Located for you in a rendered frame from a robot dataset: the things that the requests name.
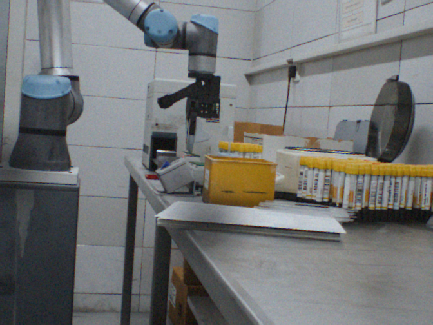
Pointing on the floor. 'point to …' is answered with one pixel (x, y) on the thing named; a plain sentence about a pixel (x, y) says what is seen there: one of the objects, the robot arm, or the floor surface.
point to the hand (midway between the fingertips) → (187, 147)
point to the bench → (287, 270)
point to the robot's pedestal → (37, 252)
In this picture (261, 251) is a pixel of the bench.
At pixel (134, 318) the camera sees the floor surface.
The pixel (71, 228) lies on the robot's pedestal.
